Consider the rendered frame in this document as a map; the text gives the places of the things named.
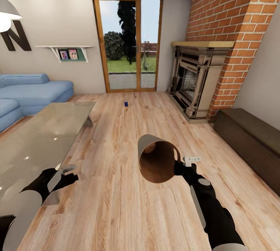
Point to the shelf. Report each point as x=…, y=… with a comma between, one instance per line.
x=81, y=51

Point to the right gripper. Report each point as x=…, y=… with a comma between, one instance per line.
x=180, y=169

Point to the trash can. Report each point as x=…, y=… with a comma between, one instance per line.
x=156, y=158

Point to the decorative sign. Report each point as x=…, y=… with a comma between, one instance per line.
x=21, y=39

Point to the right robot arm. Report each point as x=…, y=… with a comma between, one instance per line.
x=216, y=221

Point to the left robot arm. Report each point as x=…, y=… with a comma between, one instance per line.
x=18, y=213

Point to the sofa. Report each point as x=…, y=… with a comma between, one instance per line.
x=25, y=95

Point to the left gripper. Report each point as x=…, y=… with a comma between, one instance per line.
x=68, y=179

